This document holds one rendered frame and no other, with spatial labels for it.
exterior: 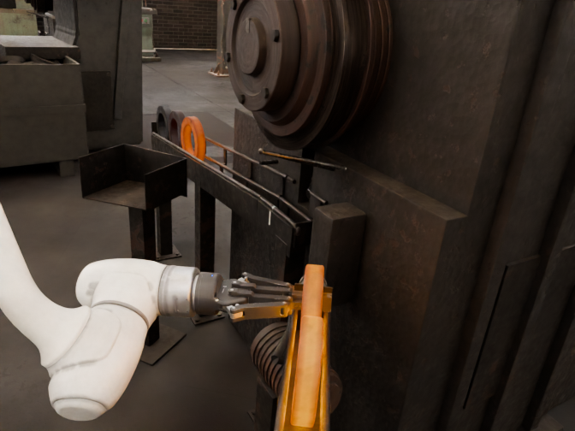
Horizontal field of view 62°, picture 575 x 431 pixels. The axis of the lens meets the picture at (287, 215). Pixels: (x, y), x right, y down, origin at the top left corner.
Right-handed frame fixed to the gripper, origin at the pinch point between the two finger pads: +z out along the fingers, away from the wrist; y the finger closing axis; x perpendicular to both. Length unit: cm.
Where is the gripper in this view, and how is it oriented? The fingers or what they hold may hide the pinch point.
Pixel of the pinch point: (311, 301)
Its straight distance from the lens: 86.1
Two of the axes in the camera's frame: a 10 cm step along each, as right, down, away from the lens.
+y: -0.9, 4.0, -9.1
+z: 10.0, 0.6, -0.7
